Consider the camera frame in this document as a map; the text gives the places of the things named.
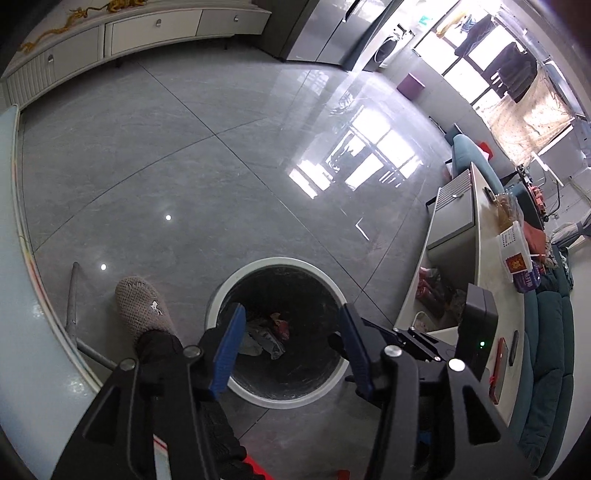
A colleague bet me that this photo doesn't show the grey tissue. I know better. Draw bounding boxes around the grey tissue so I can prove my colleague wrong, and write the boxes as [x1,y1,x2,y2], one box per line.
[238,326,284,360]

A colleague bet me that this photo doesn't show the pink paper trash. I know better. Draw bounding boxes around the pink paper trash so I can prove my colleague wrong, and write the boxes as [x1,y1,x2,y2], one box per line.
[270,313,290,341]

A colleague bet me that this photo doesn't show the round white-rimmed trash bin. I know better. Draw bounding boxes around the round white-rimmed trash bin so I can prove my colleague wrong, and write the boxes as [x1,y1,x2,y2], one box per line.
[205,257,349,410]

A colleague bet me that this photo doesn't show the red phone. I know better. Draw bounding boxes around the red phone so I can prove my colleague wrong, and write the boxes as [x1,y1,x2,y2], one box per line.
[489,338,509,405]

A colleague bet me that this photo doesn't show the floral glass table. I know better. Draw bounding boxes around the floral glass table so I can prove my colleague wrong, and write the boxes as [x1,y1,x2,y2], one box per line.
[1,106,99,479]

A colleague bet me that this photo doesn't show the teal sofa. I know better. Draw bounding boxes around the teal sofa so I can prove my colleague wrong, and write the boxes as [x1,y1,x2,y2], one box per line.
[452,134,575,477]

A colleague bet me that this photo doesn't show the grey knitted slipper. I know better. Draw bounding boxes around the grey knitted slipper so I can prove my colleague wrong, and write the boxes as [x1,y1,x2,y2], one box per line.
[115,276,175,343]

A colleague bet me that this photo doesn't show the purple cup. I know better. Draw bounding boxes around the purple cup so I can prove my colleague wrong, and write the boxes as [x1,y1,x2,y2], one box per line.
[513,264,541,294]

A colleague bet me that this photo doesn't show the white coffee table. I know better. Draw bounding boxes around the white coffee table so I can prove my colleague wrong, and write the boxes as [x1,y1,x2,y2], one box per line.
[417,164,525,423]

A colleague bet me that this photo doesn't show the red white fries box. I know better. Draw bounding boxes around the red white fries box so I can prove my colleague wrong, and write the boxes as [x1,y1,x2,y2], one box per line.
[497,221,533,280]

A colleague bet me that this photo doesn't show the purple stool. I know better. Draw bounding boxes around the purple stool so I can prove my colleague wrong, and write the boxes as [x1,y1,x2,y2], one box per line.
[397,73,425,101]

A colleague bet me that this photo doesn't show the hanging dark clothes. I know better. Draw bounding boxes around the hanging dark clothes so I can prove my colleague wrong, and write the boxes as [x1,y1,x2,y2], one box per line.
[454,14,538,103]

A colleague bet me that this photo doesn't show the washing machine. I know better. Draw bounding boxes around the washing machine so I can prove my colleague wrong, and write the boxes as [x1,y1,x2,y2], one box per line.
[363,24,415,72]

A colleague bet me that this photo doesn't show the white TV cabinet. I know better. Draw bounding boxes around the white TV cabinet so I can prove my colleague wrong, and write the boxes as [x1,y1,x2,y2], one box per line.
[1,1,271,109]

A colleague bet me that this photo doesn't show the grey refrigerator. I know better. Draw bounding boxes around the grey refrigerator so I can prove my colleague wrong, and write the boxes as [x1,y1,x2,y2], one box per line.
[256,0,402,71]

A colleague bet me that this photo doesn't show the golden dragon ornament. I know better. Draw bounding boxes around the golden dragon ornament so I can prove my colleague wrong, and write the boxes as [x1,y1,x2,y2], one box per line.
[18,0,146,54]

